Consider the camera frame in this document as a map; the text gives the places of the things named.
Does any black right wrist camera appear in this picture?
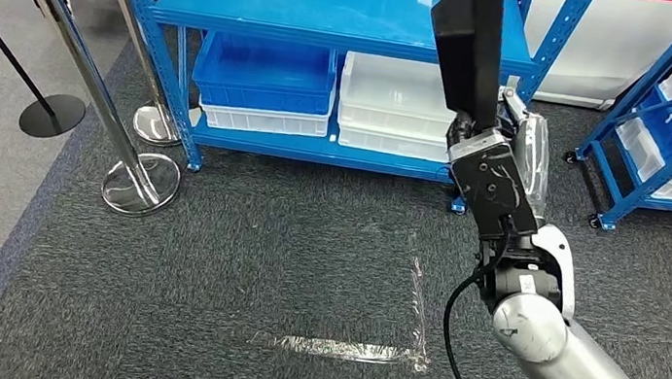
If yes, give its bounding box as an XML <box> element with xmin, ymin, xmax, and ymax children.
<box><xmin>437</xmin><ymin>123</ymin><xmax>553</xmax><ymax>250</ymax></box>

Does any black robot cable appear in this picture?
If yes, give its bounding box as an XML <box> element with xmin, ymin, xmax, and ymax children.
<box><xmin>434</xmin><ymin>210</ymin><xmax>543</xmax><ymax>379</ymax></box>

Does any white car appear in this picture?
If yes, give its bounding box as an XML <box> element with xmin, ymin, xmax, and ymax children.
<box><xmin>0</xmin><ymin>0</ymin><xmax>672</xmax><ymax>121</ymax></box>

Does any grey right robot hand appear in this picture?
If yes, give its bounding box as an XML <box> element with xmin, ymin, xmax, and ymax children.
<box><xmin>435</xmin><ymin>79</ymin><xmax>563</xmax><ymax>228</ymax></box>

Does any black plastic plate part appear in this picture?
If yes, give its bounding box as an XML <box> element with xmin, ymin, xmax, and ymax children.
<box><xmin>415</xmin><ymin>0</ymin><xmax>535</xmax><ymax>140</ymax></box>

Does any black pole stand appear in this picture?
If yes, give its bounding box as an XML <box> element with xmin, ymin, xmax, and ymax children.
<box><xmin>0</xmin><ymin>0</ymin><xmax>102</xmax><ymax>146</ymax></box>

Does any blue metal shelf rack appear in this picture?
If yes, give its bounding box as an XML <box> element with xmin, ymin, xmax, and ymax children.
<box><xmin>71</xmin><ymin>0</ymin><xmax>597</xmax><ymax>229</ymax></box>
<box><xmin>555</xmin><ymin>0</ymin><xmax>672</xmax><ymax>242</ymax></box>

